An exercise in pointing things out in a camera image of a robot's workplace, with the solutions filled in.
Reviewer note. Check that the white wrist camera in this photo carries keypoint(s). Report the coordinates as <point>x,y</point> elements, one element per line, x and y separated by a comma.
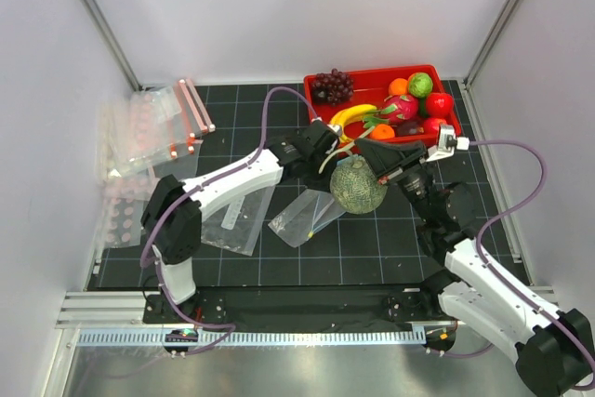
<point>337,129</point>
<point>447,144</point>

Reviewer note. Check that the orange tangerine front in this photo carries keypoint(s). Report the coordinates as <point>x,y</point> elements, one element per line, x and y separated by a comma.
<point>382,132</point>

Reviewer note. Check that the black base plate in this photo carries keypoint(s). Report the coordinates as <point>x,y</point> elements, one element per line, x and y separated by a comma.
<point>315,309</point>

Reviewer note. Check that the clear zip bag blue zipper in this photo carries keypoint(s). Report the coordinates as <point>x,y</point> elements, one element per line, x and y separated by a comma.
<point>307,215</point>

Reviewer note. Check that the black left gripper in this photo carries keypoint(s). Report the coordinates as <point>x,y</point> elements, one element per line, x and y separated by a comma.
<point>323,185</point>

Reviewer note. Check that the left aluminium corner post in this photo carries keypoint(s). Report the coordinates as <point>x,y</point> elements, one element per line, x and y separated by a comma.
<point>106,33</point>

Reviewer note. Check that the green netted melon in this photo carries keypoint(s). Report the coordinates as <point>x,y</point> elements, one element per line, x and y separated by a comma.
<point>353,184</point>

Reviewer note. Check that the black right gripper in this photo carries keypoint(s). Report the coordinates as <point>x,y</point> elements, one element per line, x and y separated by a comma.
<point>388,160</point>

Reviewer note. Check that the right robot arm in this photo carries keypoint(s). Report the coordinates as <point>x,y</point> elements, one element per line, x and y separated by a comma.
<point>552,350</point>

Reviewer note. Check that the green cabbage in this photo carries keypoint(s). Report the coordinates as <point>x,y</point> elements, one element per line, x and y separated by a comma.
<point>419,85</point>

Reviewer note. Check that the red apple small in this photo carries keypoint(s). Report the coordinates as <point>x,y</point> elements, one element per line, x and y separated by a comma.
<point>432,125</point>

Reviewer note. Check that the right aluminium corner post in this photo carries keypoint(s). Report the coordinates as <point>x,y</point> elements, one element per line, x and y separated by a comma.
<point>503,19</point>

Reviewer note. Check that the aluminium slotted rail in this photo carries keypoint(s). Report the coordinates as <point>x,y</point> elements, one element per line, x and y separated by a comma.
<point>184,337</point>

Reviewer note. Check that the red plastic tray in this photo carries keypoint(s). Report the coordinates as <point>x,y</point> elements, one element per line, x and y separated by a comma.
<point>371,87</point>

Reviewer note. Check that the orange tangerine back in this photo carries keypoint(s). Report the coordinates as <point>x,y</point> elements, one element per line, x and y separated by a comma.
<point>398,86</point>

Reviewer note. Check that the purple grape bunch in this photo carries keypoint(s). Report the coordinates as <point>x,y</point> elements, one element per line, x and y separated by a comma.
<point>332,88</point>

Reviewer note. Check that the red apple large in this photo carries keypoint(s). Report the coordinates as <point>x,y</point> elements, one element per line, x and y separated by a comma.
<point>439,105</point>

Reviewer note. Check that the orange tangerine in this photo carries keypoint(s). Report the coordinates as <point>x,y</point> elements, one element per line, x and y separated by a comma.
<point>398,86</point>
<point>382,132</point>

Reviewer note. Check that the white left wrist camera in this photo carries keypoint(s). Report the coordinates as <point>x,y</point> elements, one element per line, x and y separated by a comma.
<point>337,129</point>

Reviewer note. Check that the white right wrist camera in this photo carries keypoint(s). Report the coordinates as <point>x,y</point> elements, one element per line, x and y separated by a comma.
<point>447,144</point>

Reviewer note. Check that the clear zip bag white label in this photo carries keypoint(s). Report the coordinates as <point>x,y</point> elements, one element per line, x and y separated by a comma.
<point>237,226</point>

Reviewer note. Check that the yellow banana bunch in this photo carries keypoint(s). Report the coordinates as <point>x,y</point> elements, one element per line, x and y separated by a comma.
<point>350,115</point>

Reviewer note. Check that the pink dragon fruit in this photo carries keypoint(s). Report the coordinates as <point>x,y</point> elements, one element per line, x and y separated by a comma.
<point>396,110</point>

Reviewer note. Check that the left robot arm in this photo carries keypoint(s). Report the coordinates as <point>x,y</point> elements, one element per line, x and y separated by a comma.
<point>174,216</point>

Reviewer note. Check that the clear bag pink dots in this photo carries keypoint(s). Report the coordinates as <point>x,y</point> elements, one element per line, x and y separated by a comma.
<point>124,200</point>

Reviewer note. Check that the stack of pink zip bags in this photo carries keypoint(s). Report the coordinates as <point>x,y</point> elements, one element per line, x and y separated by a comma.
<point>149,128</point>

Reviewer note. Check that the aluminium corner post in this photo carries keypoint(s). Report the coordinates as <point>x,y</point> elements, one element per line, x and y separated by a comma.
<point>503,19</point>
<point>106,33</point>

